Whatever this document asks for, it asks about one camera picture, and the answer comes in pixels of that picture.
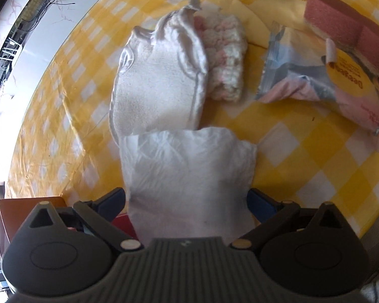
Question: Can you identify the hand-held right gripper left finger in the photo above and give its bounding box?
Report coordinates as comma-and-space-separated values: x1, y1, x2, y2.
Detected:
27, 187, 144, 250

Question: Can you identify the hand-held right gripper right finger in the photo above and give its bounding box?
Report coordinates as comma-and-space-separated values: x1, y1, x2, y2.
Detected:
229, 188, 352, 250

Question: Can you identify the white tissue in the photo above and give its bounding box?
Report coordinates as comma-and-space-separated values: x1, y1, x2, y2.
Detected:
118, 126, 258, 247

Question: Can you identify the clear packet with orange label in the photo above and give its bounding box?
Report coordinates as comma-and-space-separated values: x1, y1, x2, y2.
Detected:
254, 20, 379, 153

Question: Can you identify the yellow checkered tablecloth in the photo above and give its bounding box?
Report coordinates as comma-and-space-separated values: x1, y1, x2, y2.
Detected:
5, 0, 379, 239

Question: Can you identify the white towel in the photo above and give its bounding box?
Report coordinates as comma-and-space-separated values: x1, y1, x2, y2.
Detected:
109, 0, 209, 147

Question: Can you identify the pink white fluffy cloth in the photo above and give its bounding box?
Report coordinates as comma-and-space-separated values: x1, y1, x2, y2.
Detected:
194, 14, 249, 103

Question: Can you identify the white marble television cabinet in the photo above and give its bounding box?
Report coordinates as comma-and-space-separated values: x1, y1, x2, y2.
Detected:
0, 0, 92, 127

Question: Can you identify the yellow cloth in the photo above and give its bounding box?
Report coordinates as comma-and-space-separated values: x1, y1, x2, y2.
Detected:
230, 0, 307, 48

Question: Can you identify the pink sponge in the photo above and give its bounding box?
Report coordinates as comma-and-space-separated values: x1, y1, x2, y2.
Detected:
302, 0, 379, 79

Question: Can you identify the black cable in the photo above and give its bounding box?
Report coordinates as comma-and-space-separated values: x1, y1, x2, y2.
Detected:
41, 0, 76, 11

